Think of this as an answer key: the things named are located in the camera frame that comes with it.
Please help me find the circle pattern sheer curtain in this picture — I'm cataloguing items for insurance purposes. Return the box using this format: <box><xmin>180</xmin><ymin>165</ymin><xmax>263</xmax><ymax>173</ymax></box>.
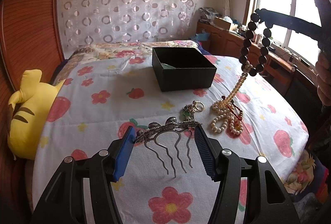
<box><xmin>58</xmin><ymin>0</ymin><xmax>198</xmax><ymax>49</ymax></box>

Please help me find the wooden headboard panel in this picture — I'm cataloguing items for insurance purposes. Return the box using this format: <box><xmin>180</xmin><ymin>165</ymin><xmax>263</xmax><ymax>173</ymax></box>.
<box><xmin>0</xmin><ymin>0</ymin><xmax>65</xmax><ymax>92</ymax></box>

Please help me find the yellow striped plush toy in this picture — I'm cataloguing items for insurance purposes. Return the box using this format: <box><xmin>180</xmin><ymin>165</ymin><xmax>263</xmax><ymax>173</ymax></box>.
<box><xmin>7</xmin><ymin>69</ymin><xmax>65</xmax><ymax>160</ymax></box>

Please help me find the person's right hand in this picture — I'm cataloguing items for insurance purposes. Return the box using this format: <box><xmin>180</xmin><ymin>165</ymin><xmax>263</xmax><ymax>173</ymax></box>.
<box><xmin>315</xmin><ymin>52</ymin><xmax>331</xmax><ymax>106</ymax></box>

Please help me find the dark wooden bead bracelet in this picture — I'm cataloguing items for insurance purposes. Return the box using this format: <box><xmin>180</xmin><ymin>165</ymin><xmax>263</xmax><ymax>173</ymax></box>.
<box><xmin>238</xmin><ymin>13</ymin><xmax>273</xmax><ymax>77</ymax></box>

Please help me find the stack of papers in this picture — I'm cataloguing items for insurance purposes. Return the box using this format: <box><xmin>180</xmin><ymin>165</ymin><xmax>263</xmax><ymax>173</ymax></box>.
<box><xmin>199</xmin><ymin>7</ymin><xmax>222</xmax><ymax>24</ymax></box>

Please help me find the silver decorative hair comb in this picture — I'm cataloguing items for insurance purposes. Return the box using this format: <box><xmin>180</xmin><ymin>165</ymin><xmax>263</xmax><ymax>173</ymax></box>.
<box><xmin>135</xmin><ymin>116</ymin><xmax>200</xmax><ymax>178</ymax></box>

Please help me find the cream pearl necklace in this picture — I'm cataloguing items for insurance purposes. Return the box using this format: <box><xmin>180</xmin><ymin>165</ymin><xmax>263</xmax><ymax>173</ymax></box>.
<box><xmin>210</xmin><ymin>60</ymin><xmax>254</xmax><ymax>136</ymax></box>

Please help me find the wooden sideboard cabinet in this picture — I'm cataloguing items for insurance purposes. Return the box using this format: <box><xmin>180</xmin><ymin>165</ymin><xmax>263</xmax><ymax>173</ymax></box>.
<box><xmin>196</xmin><ymin>20</ymin><xmax>319</xmax><ymax>96</ymax></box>

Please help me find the cardboard box on cabinet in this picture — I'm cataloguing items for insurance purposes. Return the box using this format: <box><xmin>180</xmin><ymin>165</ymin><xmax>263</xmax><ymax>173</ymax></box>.
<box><xmin>213</xmin><ymin>17</ymin><xmax>232</xmax><ymax>30</ymax></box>

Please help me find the floral strawberry bed quilt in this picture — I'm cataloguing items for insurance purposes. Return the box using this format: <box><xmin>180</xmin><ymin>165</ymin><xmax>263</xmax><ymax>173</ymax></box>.
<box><xmin>32</xmin><ymin>44</ymin><xmax>308</xmax><ymax>223</ymax></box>

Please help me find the green charm chain bracelet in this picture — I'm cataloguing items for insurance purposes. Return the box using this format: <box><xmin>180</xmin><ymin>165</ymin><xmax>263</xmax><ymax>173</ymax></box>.
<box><xmin>182</xmin><ymin>104</ymin><xmax>197</xmax><ymax>122</ymax></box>

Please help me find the gold ring with flower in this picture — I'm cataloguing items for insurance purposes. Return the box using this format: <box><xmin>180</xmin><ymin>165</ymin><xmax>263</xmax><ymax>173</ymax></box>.
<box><xmin>191</xmin><ymin>100</ymin><xmax>205</xmax><ymax>113</ymax></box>

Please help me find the black open jewelry box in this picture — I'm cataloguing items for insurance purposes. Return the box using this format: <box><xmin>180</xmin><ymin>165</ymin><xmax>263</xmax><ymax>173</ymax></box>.
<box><xmin>152</xmin><ymin>47</ymin><xmax>217</xmax><ymax>92</ymax></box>

